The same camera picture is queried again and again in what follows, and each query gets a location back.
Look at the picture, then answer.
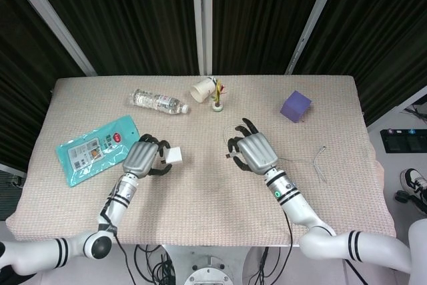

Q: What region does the black curtain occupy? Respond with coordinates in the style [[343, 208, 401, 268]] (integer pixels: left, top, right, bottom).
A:
[[0, 0, 427, 174]]

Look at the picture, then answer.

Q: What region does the round metal base flange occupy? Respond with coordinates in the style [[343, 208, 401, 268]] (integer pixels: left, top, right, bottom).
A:
[[183, 266, 236, 285]]

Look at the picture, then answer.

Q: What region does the black and white sneaker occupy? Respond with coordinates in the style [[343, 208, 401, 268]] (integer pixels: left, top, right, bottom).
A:
[[399, 168, 427, 216]]

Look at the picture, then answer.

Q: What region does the white paper cup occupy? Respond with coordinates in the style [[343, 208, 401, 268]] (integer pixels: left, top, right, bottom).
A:
[[189, 77, 218, 103]]

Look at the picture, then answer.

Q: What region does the purple foam cube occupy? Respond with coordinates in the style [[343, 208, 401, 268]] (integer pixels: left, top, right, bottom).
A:
[[280, 89, 314, 123]]

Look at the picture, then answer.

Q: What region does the thin white cable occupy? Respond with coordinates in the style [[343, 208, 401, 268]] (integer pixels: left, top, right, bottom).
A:
[[222, 125, 328, 184]]

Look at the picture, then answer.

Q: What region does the grey metal frame post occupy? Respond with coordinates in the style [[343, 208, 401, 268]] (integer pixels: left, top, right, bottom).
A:
[[1, 0, 98, 77], [284, 0, 356, 76], [190, 0, 214, 76]]

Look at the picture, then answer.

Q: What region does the beige waffle table cloth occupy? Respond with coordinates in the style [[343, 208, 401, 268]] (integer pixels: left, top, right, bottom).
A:
[[4, 75, 398, 248]]

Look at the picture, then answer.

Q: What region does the black electronic device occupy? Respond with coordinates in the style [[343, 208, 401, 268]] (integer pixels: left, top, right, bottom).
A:
[[380, 127, 427, 156]]

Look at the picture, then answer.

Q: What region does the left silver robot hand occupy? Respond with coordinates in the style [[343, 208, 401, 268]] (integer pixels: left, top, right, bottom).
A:
[[122, 133, 173, 178]]

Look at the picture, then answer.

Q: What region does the clear plastic water bottle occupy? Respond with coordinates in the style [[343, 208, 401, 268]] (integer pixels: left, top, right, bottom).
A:
[[127, 88, 190, 115]]

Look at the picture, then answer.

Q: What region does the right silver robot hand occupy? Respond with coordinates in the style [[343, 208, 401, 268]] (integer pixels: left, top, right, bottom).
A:
[[226, 117, 280, 176]]

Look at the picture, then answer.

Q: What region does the black cable bundle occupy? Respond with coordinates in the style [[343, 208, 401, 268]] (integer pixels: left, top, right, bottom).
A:
[[134, 244, 178, 285]]

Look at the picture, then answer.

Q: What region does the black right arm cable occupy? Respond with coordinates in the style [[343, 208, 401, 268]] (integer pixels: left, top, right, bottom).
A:
[[282, 210, 295, 261]]

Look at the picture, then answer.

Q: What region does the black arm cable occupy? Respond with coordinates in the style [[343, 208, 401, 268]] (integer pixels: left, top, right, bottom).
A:
[[282, 210, 295, 261], [99, 178, 138, 285]]

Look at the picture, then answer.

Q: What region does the white charger with cable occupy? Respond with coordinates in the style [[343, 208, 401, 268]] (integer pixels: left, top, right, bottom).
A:
[[161, 146, 185, 166]]

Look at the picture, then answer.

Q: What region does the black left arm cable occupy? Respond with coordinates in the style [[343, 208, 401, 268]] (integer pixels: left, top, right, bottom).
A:
[[99, 178, 138, 285]]

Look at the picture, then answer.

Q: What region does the teal wet wipes pack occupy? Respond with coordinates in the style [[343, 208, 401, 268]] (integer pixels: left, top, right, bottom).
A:
[[54, 115, 141, 188]]

